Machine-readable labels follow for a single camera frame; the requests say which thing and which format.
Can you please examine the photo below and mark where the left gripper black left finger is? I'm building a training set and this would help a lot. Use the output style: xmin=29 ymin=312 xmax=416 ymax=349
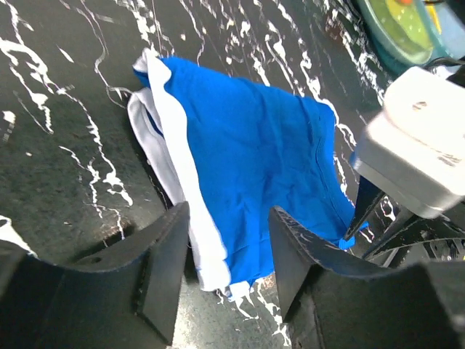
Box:
xmin=1 ymin=202 xmax=190 ymax=348

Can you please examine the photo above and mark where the teal transparent plastic bin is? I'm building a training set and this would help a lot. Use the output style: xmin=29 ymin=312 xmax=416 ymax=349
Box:
xmin=355 ymin=0 xmax=464 ymax=73

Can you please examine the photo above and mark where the blue white underwear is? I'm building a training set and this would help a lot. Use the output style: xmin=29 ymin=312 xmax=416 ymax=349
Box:
xmin=127 ymin=48 xmax=355 ymax=300

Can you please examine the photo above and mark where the yellow green dotted plate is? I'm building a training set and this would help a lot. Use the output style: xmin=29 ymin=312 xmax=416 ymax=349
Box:
xmin=366 ymin=0 xmax=433 ymax=65

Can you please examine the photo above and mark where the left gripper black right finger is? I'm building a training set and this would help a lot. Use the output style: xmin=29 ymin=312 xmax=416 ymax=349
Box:
xmin=269 ymin=206 xmax=464 ymax=348

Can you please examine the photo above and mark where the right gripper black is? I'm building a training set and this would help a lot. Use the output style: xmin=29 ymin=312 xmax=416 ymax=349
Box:
xmin=344 ymin=175 xmax=464 ymax=265

